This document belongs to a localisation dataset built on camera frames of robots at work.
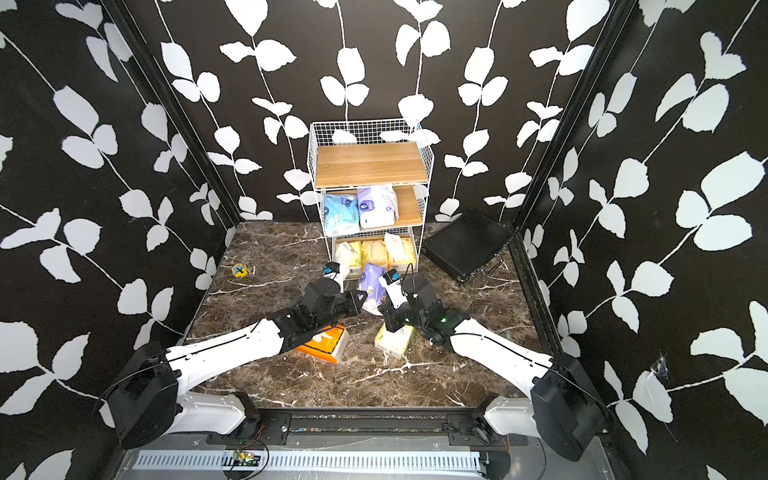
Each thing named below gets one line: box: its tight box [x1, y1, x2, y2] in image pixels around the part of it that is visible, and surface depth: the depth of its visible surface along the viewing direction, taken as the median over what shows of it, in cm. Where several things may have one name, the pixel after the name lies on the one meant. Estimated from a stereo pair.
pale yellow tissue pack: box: [374, 322, 414, 359], surface depth 87 cm
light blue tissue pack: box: [323, 194, 361, 236], surface depth 85 cm
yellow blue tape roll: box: [232, 263, 249, 278], surface depth 106 cm
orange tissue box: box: [296, 325, 349, 364], surface depth 83 cm
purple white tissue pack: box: [357, 185, 399, 229], surface depth 85 cm
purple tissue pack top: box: [359, 263, 386, 302], surface depth 84 cm
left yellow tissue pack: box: [335, 242, 351, 280], surface depth 104 cm
